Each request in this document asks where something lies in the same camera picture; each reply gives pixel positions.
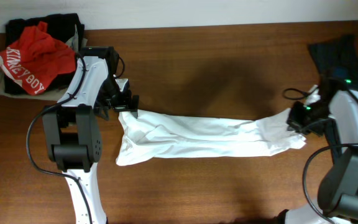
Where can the red printed t-shirt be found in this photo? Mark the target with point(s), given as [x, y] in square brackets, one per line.
[40, 53]

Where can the dark teal garment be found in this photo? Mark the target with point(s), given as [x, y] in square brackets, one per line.
[336, 53]

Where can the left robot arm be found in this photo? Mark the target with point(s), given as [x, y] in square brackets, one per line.
[71, 128]

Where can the white t-shirt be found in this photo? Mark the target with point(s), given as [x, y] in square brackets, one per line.
[155, 135]

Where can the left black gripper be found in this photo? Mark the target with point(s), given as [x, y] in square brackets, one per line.
[125, 104]

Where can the grey-green folded garment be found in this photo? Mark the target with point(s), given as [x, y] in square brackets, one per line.
[33, 62]

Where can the black folded garment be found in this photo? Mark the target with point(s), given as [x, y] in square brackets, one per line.
[64, 27]

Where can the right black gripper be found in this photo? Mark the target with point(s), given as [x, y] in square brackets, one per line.
[298, 124]

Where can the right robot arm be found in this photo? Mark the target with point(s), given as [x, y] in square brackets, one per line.
[334, 115]

